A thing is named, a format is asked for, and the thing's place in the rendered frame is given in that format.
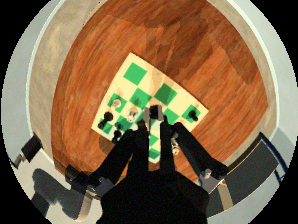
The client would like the green and cream chessboard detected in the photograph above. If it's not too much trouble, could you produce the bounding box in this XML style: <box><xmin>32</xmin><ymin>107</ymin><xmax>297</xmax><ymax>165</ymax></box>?
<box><xmin>91</xmin><ymin>53</ymin><xmax>209</xmax><ymax>163</ymax></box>

